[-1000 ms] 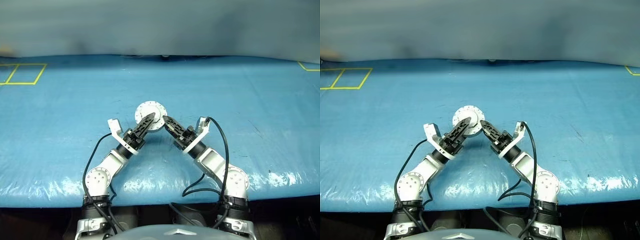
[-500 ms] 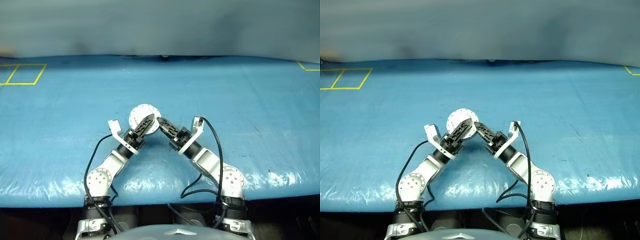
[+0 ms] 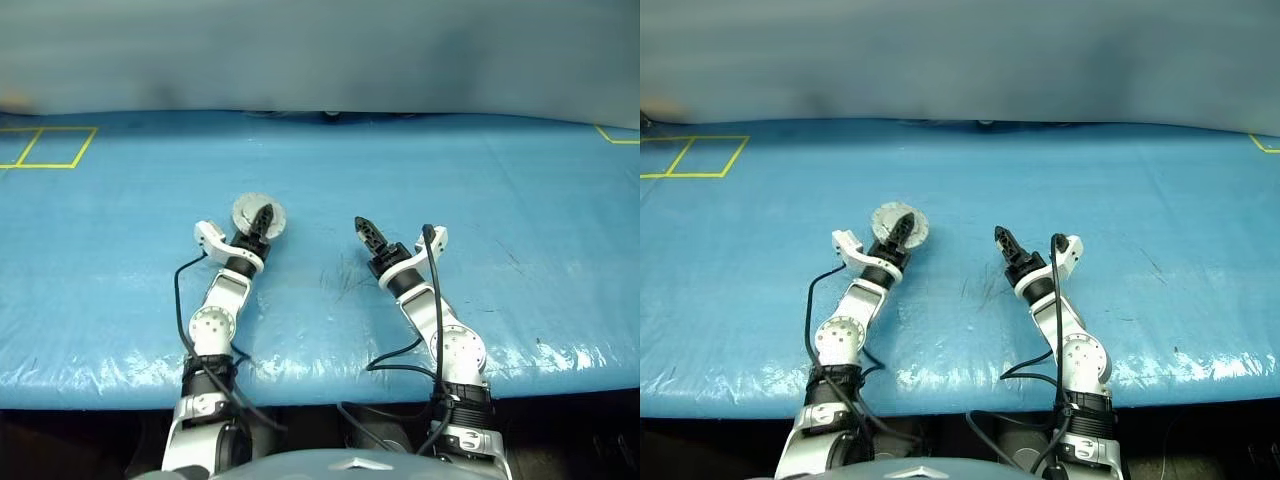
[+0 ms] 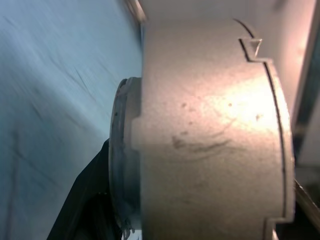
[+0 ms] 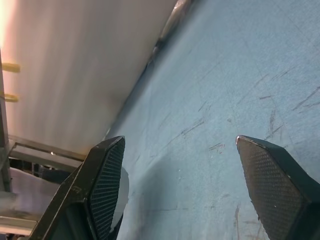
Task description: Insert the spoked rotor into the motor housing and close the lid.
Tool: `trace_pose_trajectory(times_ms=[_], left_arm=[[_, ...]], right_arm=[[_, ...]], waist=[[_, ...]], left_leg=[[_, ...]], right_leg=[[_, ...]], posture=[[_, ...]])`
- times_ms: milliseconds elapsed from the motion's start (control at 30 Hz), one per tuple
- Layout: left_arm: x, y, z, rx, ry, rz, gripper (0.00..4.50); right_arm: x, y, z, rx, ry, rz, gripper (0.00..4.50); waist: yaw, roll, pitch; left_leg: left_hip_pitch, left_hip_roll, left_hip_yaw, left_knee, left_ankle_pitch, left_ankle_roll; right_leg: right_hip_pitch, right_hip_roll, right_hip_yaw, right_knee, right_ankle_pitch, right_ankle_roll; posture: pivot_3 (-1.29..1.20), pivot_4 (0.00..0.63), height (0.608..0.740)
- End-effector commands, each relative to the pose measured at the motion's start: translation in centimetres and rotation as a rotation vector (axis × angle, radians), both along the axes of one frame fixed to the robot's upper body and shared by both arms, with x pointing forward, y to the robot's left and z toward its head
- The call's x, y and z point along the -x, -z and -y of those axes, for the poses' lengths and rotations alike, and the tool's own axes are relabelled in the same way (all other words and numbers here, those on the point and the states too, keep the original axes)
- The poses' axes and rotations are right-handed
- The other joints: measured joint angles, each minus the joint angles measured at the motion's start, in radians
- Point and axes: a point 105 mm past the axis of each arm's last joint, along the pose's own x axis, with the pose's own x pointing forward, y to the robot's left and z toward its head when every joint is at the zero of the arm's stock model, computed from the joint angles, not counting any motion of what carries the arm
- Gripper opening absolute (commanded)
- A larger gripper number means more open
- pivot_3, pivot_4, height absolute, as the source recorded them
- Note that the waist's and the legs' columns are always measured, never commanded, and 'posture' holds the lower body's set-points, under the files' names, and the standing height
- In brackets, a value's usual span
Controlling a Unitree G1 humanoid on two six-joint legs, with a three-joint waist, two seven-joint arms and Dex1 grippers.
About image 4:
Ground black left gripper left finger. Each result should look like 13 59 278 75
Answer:
46 138 135 240

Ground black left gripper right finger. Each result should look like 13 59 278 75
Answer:
274 177 320 240

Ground silver motor housing copper coils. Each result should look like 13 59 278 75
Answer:
108 18 294 240

